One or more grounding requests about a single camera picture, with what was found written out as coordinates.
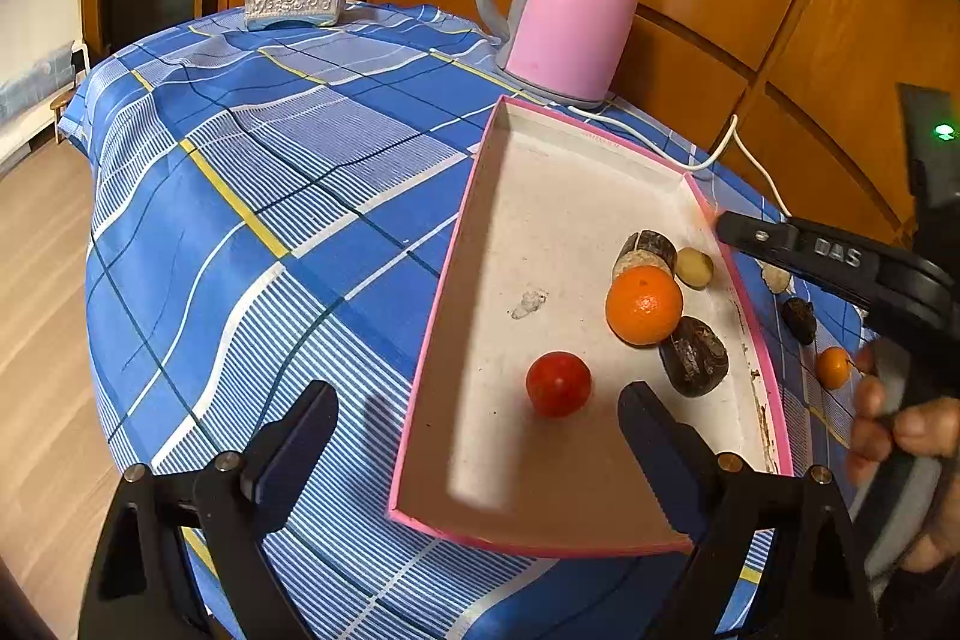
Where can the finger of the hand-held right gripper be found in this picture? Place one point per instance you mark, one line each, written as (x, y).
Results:
(795, 246)

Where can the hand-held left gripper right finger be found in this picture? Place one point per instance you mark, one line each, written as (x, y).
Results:
(652, 452)

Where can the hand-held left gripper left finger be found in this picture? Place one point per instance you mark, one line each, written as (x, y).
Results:
(296, 452)

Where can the round dark water chestnut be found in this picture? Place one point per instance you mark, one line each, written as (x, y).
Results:
(799, 320)

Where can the small yellow potato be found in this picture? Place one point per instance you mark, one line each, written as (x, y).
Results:
(694, 268)

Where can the red cherry tomato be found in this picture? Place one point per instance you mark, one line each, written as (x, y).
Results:
(559, 385)

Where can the orange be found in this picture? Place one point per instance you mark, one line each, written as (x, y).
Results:
(645, 306)
(832, 368)

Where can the pink-edged white tray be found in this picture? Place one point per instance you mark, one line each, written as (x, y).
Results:
(540, 220)

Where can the person's right hand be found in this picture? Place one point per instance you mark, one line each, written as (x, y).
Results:
(870, 415)

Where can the blue plaid tablecloth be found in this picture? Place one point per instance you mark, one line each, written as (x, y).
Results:
(262, 280)

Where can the pink electric kettle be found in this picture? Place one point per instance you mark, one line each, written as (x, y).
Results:
(577, 10)

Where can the wooden stool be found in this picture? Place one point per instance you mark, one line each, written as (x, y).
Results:
(61, 104)

